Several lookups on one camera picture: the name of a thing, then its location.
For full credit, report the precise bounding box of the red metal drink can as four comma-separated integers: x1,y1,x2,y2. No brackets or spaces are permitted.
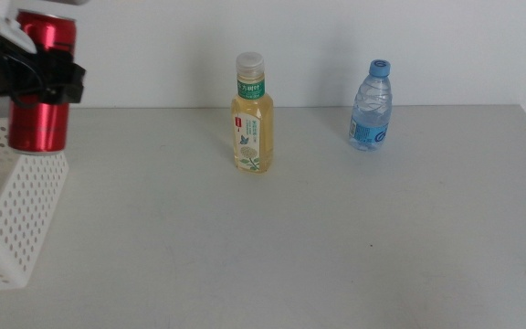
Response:
6,10,78,155

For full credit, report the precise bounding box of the clear water bottle blue cap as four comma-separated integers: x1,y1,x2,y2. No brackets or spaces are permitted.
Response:
347,58,393,153

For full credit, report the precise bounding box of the yellow tea bottle green label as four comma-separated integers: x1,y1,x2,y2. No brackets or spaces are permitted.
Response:
230,51,275,174

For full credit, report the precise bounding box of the white perforated plastic basket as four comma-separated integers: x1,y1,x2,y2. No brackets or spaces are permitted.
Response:
0,111,70,293

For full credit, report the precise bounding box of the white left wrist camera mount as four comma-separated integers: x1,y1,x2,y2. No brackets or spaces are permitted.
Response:
0,0,90,55

